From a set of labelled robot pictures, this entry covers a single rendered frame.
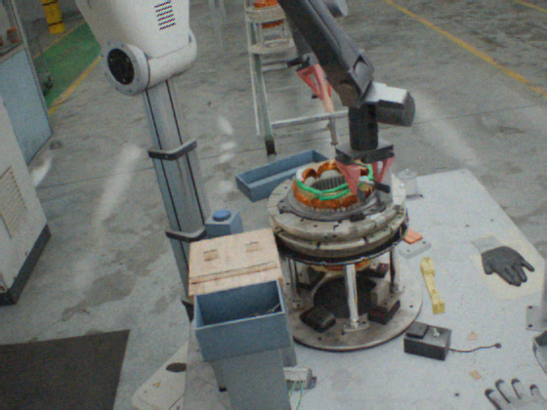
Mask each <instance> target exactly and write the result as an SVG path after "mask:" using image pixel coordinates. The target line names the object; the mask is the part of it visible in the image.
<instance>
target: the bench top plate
mask: <svg viewBox="0 0 547 410"><path fill-rule="evenodd" d="M415 178H416V185H417V186H418V187H419V189H420V190H421V192H422V193H423V195H424V196H425V198H422V199H416V200H411V201H405V211H406V207H407V208H408V216H409V218H410V219H411V220H410V221H409V225H410V227H409V228H411V231H413V232H414V231H415V232H418V233H420V234H422V235H423V238H425V239H426V240H428V241H430V242H431V243H432V248H430V249H428V250H426V251H424V252H423V253H421V254H419V255H417V256H415V257H412V258H411V259H409V260H407V259H406V258H404V257H403V256H401V255H400V261H399V263H401V264H403V265H405V266H406V267H408V268H409V269H411V270H412V271H413V272H414V274H415V275H416V276H417V277H418V280H419V281H420V283H421V286H422V290H423V305H422V307H421V309H420V311H419V313H418V315H417V317H416V318H415V319H414V321H415V320H416V321H419V322H424V323H427V324H428V325H436V324H437V325H436V326H440V327H443V328H447V329H451V346H450V347H451V348H452V349H457V350H471V348H472V349H475V348H477V347H490V346H493V345H495V344H496V343H501V348H496V347H495V346H494V347H491V348H478V349H477V350H475V351H471V352H468V353H467V352H463V351H458V352H457V351H454V350H449V351H448V354H447V356H446V358H445V361H441V360H435V359H433V358H429V357H425V356H423V357H422V356H418V355H415V354H411V353H404V352H403V340H402V338H403V335H404V334H405V332H406V330H407V328H408V326H407V327H406V328H405V329H404V330H403V331H402V332H400V333H399V334H397V335H396V336H394V337H393V338H392V339H390V340H387V341H384V342H380V343H378V344H375V345H372V346H367V347H364V348H353V349H347V350H338V349H327V348H318V347H315V346H311V345H306V344H303V343H302V342H300V341H298V340H296V339H294V338H293V337H292V338H293V343H294V348H295V352H296V357H297V361H298V365H299V366H303V365H309V367H310V368H311V369H312V370H313V375H316V387H315V388H309V389H308V388H306V389H302V396H301V401H300V405H299V406H298V408H297V410H499V407H498V406H497V405H496V404H495V402H493V401H492V399H491V398H488V396H487V395H484V392H485V389H488V388H491V389H493V390H495V391H496V392H498V393H499V394H501V395H502V396H503V393H501V392H500V390H499V389H498V388H497V386H496V385H495V381H496V380H498V379H502V380H504V381H505V382H506V383H507V386H509V387H510V388H511V390H512V391H513V393H514V394H515V395H516V396H517V399H520V398H519V397H518V394H517V393H516V392H515V389H514V388H513V387H512V384H511V380H512V379H513V378H517V379H519V381H521V382H522V385H523V386H524V387H525V389H526V391H527V393H528V394H529V396H532V394H531V391H530V390H529V386H530V385H537V387H538V388H539V389H540V392H541V394H542V396H543V397H544V399H547V376H546V374H545V373H544V371H543V369H542V368H541V366H540V364H539V363H538V361H537V360H536V358H535V357H534V353H533V351H532V345H533V341H532V339H531V337H532V336H535V335H537V334H539V333H541V332H537V331H531V330H528V331H527V330H526V305H531V306H534V305H539V303H540V297H541V294H536V295H532V296H527V297H522V298H518V299H515V300H510V301H506V302H500V303H499V302H497V300H496V298H495V296H494V295H493V294H492V292H491V291H490V289H489V288H488V287H487V285H486V284H485V282H484V281H483V278H482V277H481V276H480V275H479V274H478V271H477V270H476V268H475V267H474V266H473V265H472V263H471V261H470V260H469V259H468V257H467V256H469V255H474V254H479V253H480V251H479V250H478V249H477V247H476V246H475V245H474V244H473V243H472V242H471V241H472V240H475V239H480V238H481V236H482V235H486V234H490V233H495V232H498V233H499V234H500V235H501V237H502V238H503V239H504V240H507V239H512V238H511V236H510V235H509V234H507V233H506V231H505V230H507V229H510V228H512V227H513V228H514V229H515V230H516V231H517V233H518V234H519V235H520V236H521V239H522V240H523V241H524V242H525V243H526V244H527V245H528V246H529V248H530V249H531V250H532V251H534V253H535V254H536V255H537V256H538V258H539V259H541V260H542V262H540V263H538V264H539V265H540V266H541V268H542V269H543V270H544V271H545V263H546V262H545V260H544V259H542V257H541V256H540V255H539V254H538V252H537V251H536V250H535V249H534V247H533V246H532V245H531V244H530V242H528V240H527V239H526V237H525V236H524V235H523V234H522V233H521V231H520V230H519V229H518V228H517V226H516V225H515V224H514V223H512V220H511V219H510V218H509V217H508V216H507V214H506V213H505V212H504V211H503V210H502V209H501V207H500V206H499V205H498V204H497V203H496V202H495V199H494V198H492V197H491V196H490V195H489V193H488V192H487V191H486V190H485V188H484V187H483V185H482V184H480V183H479V182H478V181H477V179H476V178H475V176H474V175H473V174H472V173H471V172H470V171H469V170H468V169H460V170H455V171H450V172H444V173H439V174H434V175H429V176H424V177H418V178H417V177H415ZM455 254H456V255H455ZM463 254H464V255H463ZM458 255H459V256H458ZM424 257H432V262H433V265H434V268H435V275H436V276H435V277H433V278H434V280H435V283H436V285H437V287H436V288H437V289H438V291H439V294H440V296H441V299H444V301H445V313H438V314H437V315H435V314H432V303H433V302H432V300H431V297H430V294H429V292H428V290H427V285H426V283H425V280H424V278H423V276H422V273H421V270H420V265H421V263H422V258H424ZM458 257H460V258H458ZM415 259H418V260H415ZM460 259H461V260H460ZM462 259H463V260H462ZM454 260H455V261H454ZM457 261H458V262H457ZM460 261H462V262H460ZM451 275H452V277H451ZM442 280H445V281H442ZM454 280H456V281H454ZM454 283H455V284H454ZM455 285H457V286H456V287H455ZM458 286H460V287H458ZM453 289H454V290H455V291H454V290H453ZM457 290H459V291H457ZM463 293H464V295H463ZM461 295H463V296H461ZM463 297H464V298H463ZM462 299H463V300H462ZM461 302H462V303H461ZM461 304H462V305H461ZM472 311H473V312H472ZM422 318H425V319H422ZM429 319H431V320H429ZM447 319H448V320H447ZM452 321H454V322H452ZM455 322H457V323H459V324H460V325H458V324H457V323H455ZM474 323H475V324H474ZM476 323H477V324H476ZM461 324H462V325H463V326H462V325H461ZM471 331H473V332H475V333H476V335H478V339H477V340H467V339H468V337H469V335H470V333H471ZM495 341H496V342H495ZM469 343H470V346H469ZM463 347H464V348H463ZM476 352H477V353H476ZM460 353H462V354H460ZM475 353H476V355H475ZM409 356H410V357H409ZM473 356H474V357H473ZM408 357H409V358H408ZM406 358H407V359H406ZM404 359H405V360H404ZM470 359H471V360H470ZM474 359H475V360H474ZM466 362H467V363H466ZM474 362H476V363H475V364H474ZM465 363H466V364H465ZM480 363H481V364H480ZM480 367H482V369H481V368H480ZM475 369H476V371H477V372H478V373H480V374H481V375H482V376H483V377H482V378H480V379H478V380H476V381H475V380H474V379H473V377H472V376H470V375H469V372H471V371H473V370H475ZM483 369H484V370H483ZM492 371H493V372H495V373H492ZM464 373H465V375H464ZM487 373H488V374H487ZM486 374H487V375H486ZM492 374H493V375H492ZM492 377H493V378H494V379H492ZM184 390H185V395H184V404H183V410H232V407H231V401H230V398H229V395H228V391H227V390H226V391H222V392H220V390H219V385H218V381H217V379H216V375H215V372H214V369H213V366H212V362H209V361H207V362H204V361H203V359H202V355H201V352H200V349H199V346H198V343H197V339H196V337H195V334H194V331H193V321H192V322H191V323H190V329H189V346H188V354H187V371H186V379H185V387H184ZM503 398H504V399H505V400H507V399H506V398H505V397H504V396H503Z"/></svg>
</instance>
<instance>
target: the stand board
mask: <svg viewBox="0 0 547 410"><path fill-rule="evenodd" d="M258 241H259V243H260V250H255V251H249V252H246V248H245V244H248V243H253V242H258ZM214 249H217V251H218V255H219V258H216V259H212V260H207V261H205V258H204V254H203V252H205V251H210V250H214ZM275 261H277V264H278V268H273V269H263V270H259V271H254V272H249V273H244V274H240V275H235V274H234V276H231V277H225V278H220V279H215V280H211V281H206V282H201V283H199V282H196V283H192V284H191V281H190V278H191V277H196V276H199V275H204V274H209V273H214V272H218V271H223V270H228V269H233V271H234V269H235V268H242V267H252V266H256V265H260V264H265V263H270V262H275ZM273 279H278V283H279V287H280V288H282V287H285V283H284V277H283V273H282V269H281V265H280V261H279V256H278V252H277V248H276V245H275V240H274V233H273V228H272V227H268V228H263V229H259V230H253V231H248V232H243V233H239V234H234V235H230V236H225V237H220V238H214V239H210V240H205V241H200V242H198V241H195V242H191V243H190V259H189V299H190V302H191V304H192V305H193V304H194V295H197V294H201V293H206V292H211V291H216V290H220V289H225V288H230V287H232V288H234V287H238V286H243V285H248V284H253V283H258V282H263V281H268V280H273Z"/></svg>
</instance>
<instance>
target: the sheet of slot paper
mask: <svg viewBox="0 0 547 410"><path fill-rule="evenodd" d="M505 231H506V233H507V234H509V235H510V236H511V238H512V239H507V240H504V239H503V238H502V237H501V235H500V234H499V233H498V232H495V233H490V234H486V235H482V236H481V238H484V237H488V236H495V237H496V238H497V239H498V240H499V242H500V243H501V244H503V245H505V246H510V247H511V248H513V249H515V250H516V251H517V252H519V253H520V254H521V255H522V256H523V257H524V259H525V260H526V261H527V262H529V263H531V264H532V266H533V267H534V268H535V271H528V270H527V268H526V267H524V266H523V270H524V271H525V273H526V277H527V282H524V283H523V282H522V281H521V283H522V284H521V286H519V287H518V286H515V285H510V284H508V283H507V282H506V280H505V279H503V278H502V277H501V275H500V274H498V273H497V272H496V271H493V274H484V268H483V264H482V259H481V254H480V253H479V254H474V255H469V256H467V257H468V259H469V260H470V261H471V263H472V265H473V266H474V267H475V268H476V270H477V271H478V274H479V275H480V276H481V277H482V278H483V281H484V282H485V284H486V285H487V287H488V288H489V289H490V291H491V292H492V294H493V295H494V296H495V298H496V300H497V302H499V303H500V302H506V301H510V300H515V299H518V298H522V297H527V296H532V295H536V294H541V292H542V286H543V279H544V270H543V269H542V268H541V266H540V265H539V264H538V263H540V262H542V260H541V259H539V258H538V256H537V255H536V254H535V253H534V251H532V250H531V249H530V248H529V246H528V245H527V244H526V243H525V242H524V241H523V240H522V239H521V236H520V235H519V234H518V233H517V231H516V230H515V229H514V228H513V227H512V228H510V229H507V230H505Z"/></svg>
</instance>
